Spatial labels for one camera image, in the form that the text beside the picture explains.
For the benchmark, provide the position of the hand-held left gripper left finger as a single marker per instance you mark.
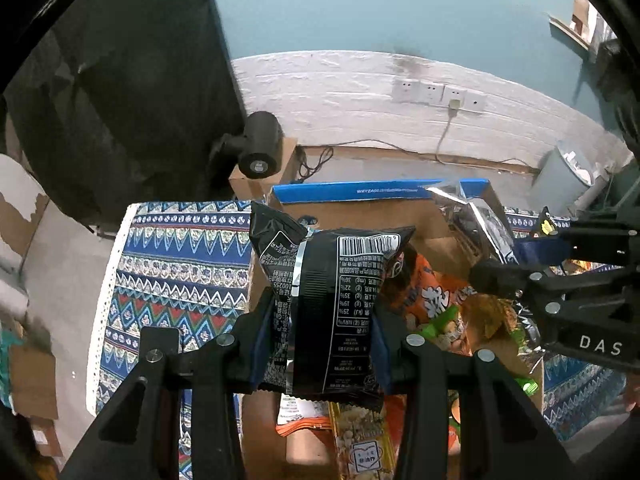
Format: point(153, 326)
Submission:
point(261, 345)

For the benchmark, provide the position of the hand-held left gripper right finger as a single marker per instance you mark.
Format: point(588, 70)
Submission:
point(384, 360)

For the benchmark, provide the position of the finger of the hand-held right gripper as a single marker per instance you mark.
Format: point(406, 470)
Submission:
point(500, 277)
point(542, 249)

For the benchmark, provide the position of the silver black snack packet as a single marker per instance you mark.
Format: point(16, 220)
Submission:
point(480, 225)

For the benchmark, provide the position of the red snack packet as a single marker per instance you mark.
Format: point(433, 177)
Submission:
point(392, 422)

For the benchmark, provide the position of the long golden snack packet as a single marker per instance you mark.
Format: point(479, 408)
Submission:
point(360, 435)

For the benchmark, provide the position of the cardboard box with blue rim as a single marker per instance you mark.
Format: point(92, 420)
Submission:
point(360, 216)

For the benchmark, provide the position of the yellow black snack packet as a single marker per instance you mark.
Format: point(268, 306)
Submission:
point(547, 225)

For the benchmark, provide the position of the brown crinkled snack packet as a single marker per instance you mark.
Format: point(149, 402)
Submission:
point(490, 320)

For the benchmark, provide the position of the green snack packet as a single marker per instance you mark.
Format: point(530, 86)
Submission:
point(440, 322)

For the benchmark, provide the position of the grey trash bin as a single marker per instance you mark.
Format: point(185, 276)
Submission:
point(555, 180)

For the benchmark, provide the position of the white orange snack packet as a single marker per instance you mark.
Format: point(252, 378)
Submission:
point(300, 410)

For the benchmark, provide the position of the black phone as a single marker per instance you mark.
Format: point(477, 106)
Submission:
point(160, 338)

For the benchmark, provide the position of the blue patterned tablecloth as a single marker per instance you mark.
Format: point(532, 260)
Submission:
point(175, 270)

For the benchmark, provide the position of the brown cardboard floor box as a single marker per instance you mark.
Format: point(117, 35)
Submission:
point(32, 380)

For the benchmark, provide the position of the black hanging cloth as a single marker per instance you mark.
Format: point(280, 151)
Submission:
point(125, 85)

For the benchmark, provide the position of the white wall socket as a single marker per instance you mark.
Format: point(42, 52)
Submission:
point(432, 93)
point(476, 101)
point(456, 95)
point(406, 90)

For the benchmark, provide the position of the black cylindrical camera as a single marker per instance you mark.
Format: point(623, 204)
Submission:
point(260, 135)

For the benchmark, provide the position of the wooden wall shelf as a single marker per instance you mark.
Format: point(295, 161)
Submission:
point(570, 27)

